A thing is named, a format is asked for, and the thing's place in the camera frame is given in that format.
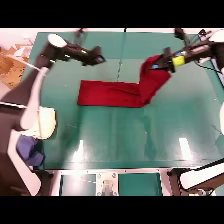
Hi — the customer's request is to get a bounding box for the red T-shirt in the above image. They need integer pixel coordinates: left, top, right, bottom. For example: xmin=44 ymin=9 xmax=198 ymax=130
xmin=77 ymin=54 xmax=173 ymax=109

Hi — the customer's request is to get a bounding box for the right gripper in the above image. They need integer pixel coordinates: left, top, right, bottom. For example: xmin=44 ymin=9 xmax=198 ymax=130
xmin=152 ymin=47 xmax=177 ymax=74

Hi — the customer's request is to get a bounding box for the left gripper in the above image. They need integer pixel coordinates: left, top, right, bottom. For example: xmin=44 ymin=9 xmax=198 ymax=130
xmin=79 ymin=45 xmax=107 ymax=67

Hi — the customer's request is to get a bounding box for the silver frame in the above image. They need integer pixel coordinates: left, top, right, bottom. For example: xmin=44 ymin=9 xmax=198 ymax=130
xmin=43 ymin=167 xmax=175 ymax=197

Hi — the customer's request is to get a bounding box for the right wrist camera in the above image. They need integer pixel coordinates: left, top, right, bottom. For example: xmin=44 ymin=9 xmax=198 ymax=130
xmin=173 ymin=27 xmax=189 ymax=42

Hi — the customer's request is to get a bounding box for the cream garment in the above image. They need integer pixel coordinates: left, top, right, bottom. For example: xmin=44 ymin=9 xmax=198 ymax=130
xmin=23 ymin=106 xmax=58 ymax=140

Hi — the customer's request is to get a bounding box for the purple garment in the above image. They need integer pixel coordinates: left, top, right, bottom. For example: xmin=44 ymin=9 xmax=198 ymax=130
xmin=15 ymin=134 xmax=46 ymax=168

